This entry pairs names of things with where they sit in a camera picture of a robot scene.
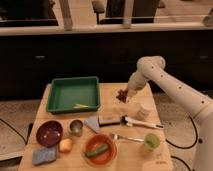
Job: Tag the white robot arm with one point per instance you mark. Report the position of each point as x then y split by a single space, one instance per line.
198 105

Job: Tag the green plastic tray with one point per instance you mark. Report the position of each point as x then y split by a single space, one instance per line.
66 92

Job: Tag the small metal cup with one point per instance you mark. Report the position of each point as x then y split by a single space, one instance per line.
76 128

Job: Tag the grey cloth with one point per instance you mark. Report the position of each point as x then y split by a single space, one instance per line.
92 123

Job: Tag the dark red grape bunch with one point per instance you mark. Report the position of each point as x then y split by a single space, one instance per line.
122 95

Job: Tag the clear plastic cup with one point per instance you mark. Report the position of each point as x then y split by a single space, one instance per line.
143 112

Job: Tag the orange bowl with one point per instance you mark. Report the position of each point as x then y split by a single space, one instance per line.
105 158

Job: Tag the silver fork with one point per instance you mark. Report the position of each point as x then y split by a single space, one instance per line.
118 137

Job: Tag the blue grey sponge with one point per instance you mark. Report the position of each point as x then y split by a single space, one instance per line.
44 155

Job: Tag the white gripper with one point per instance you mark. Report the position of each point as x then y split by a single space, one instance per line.
136 83

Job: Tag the green apple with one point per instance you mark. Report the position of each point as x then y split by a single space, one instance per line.
151 141

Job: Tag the green cucumber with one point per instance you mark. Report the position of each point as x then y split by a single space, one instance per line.
99 150

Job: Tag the yellow item in tray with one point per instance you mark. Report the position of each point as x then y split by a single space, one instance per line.
80 106

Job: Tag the dark red bowl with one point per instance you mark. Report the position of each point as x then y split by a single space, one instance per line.
49 133

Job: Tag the yellow potato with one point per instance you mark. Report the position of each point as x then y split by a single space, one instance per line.
65 145

